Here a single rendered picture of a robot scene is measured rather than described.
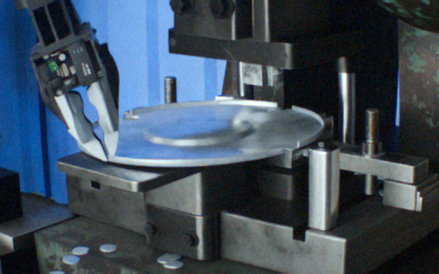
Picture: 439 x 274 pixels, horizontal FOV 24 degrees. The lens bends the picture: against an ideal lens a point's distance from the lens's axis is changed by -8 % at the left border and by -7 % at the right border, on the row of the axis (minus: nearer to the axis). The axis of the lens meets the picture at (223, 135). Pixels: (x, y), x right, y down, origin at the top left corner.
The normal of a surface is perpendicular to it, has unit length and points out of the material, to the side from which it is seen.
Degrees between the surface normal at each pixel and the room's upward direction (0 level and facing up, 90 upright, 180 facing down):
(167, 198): 90
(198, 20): 90
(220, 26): 90
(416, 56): 90
